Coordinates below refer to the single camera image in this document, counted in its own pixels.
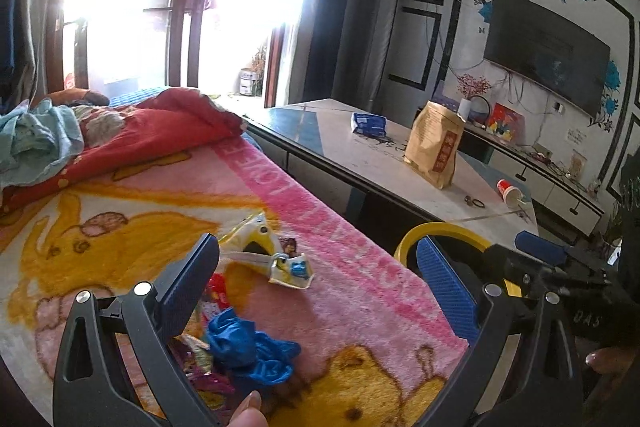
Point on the grey curtain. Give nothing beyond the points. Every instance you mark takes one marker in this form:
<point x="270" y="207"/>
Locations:
<point x="40" y="32"/>
<point x="295" y="67"/>

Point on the yellow rimmed trash bin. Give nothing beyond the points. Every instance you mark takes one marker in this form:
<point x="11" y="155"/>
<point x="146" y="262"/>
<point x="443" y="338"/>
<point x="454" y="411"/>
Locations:
<point x="440" y="227"/>

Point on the green potted plant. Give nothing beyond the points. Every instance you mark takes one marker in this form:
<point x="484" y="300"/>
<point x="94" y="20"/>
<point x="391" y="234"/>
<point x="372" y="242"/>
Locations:
<point x="609" y="232"/>

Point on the red paper cup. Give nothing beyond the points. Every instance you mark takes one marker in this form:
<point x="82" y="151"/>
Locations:
<point x="509" y="193"/>

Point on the purple printed card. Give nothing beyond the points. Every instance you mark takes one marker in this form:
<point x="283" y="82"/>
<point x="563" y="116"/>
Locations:
<point x="442" y="94"/>

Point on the pink artificial flowers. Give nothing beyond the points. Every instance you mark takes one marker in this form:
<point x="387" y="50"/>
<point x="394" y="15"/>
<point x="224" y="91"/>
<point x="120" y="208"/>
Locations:
<point x="472" y="86"/>

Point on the red candy wrapper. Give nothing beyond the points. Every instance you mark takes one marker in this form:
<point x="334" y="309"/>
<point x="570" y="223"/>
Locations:
<point x="220" y="289"/>

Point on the red picture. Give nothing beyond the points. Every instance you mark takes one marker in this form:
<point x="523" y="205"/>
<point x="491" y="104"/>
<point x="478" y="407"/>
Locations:
<point x="506" y="123"/>

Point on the brown glass door frame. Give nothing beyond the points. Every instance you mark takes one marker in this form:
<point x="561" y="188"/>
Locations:
<point x="175" y="47"/>

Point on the white vase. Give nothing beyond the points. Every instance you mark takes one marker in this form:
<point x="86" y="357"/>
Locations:
<point x="465" y="108"/>

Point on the dry potted plant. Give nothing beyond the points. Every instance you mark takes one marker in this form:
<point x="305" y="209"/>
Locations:
<point x="259" y="67"/>

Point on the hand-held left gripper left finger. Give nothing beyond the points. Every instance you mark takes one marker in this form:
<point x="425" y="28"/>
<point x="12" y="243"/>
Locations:
<point x="192" y="277"/>

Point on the white bucket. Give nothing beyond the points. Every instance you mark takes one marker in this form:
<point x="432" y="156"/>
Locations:
<point x="247" y="82"/>

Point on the purple foil wrapper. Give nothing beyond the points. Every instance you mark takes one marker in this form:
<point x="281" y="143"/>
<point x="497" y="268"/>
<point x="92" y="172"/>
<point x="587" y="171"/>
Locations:
<point x="210" y="379"/>

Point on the yellow white packet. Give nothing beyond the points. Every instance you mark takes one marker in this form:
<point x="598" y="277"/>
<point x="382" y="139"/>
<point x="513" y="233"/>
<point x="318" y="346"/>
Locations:
<point x="260" y="229"/>

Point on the pink printed blanket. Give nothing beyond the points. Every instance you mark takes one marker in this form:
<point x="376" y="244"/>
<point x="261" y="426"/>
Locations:
<point x="325" y="227"/>

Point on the brown paper bag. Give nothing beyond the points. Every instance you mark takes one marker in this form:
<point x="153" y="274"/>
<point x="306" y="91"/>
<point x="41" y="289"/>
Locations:
<point x="432" y="147"/>

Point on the person's left hand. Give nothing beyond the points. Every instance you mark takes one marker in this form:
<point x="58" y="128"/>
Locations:
<point x="247" y="414"/>

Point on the light blue clothes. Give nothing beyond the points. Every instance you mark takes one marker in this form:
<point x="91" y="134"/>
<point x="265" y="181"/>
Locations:
<point x="35" y="137"/>

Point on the brown cushion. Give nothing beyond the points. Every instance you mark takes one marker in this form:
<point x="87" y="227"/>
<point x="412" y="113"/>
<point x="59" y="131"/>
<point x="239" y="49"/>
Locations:
<point x="75" y="97"/>

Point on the dark blue curtain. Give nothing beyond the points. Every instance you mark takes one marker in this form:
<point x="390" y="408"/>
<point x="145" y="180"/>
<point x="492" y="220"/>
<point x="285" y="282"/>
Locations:
<point x="12" y="47"/>
<point x="332" y="7"/>

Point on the white television cabinet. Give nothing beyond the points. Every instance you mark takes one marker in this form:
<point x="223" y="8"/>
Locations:
<point x="545" y="179"/>

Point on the grey standing air conditioner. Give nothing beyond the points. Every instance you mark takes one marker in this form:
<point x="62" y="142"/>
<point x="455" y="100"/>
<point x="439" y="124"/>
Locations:
<point x="370" y="32"/>

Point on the red floral quilt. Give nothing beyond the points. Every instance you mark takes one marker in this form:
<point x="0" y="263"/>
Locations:
<point x="175" y="122"/>

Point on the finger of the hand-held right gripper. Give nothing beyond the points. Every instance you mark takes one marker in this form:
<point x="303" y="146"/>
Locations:
<point x="515" y="264"/>
<point x="540" y="247"/>

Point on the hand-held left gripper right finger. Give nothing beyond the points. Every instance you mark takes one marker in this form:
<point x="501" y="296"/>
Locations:
<point x="445" y="292"/>

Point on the black wall television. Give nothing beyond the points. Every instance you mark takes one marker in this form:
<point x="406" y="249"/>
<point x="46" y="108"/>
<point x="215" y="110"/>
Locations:
<point x="545" y="52"/>

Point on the white blue packet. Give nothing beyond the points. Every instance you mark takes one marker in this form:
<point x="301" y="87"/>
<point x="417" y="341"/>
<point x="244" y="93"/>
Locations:
<point x="295" y="269"/>

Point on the person's right hand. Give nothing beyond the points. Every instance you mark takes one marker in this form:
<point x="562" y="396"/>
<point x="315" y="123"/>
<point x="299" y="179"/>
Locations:
<point x="607" y="362"/>

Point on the blue tissue packet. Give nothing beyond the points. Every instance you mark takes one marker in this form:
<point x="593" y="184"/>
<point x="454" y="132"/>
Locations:
<point x="369" y="123"/>

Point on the blue sofa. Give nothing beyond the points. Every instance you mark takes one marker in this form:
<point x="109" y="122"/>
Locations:
<point x="137" y="96"/>

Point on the white wall socket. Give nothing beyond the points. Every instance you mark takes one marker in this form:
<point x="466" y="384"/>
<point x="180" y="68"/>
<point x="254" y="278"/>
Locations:
<point x="558" y="108"/>

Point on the white coffee table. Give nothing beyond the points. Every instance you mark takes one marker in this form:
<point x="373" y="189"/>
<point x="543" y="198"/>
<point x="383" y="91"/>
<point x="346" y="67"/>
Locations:
<point x="330" y="142"/>

